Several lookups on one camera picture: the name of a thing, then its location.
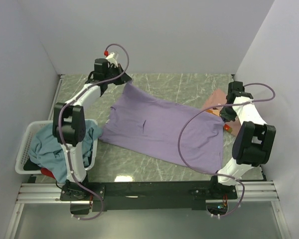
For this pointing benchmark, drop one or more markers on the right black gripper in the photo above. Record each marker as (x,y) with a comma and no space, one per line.
(225,115)

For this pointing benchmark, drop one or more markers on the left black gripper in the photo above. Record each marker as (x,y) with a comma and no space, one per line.
(120,76)

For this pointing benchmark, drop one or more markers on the purple t shirt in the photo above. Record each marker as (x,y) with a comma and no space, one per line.
(165,130)

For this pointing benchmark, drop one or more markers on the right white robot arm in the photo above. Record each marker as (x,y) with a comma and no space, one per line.
(252,146)

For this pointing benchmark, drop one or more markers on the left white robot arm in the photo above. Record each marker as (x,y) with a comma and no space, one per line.
(69,126)

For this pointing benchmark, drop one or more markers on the folded pink t shirt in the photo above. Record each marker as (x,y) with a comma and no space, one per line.
(218,97)

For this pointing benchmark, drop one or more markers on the light blue t shirt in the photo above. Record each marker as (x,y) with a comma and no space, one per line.
(46,151)

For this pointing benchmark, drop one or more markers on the white laundry basket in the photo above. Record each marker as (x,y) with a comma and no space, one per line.
(30,133)

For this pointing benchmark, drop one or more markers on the red garment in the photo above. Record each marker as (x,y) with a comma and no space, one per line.
(47,173)

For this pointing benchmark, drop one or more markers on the black garment in basket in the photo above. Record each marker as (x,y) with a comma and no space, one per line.
(30,166)

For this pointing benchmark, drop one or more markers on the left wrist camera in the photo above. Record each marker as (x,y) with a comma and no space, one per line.
(111,57)

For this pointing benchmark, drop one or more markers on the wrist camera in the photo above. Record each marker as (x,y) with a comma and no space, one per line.
(111,57)
(236,89)

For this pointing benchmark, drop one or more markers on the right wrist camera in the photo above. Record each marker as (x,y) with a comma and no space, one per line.
(236,89)

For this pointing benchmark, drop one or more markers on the aluminium rail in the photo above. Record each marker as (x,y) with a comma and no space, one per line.
(48,193)

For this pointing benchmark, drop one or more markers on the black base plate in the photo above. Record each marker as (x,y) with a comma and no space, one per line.
(147,195)

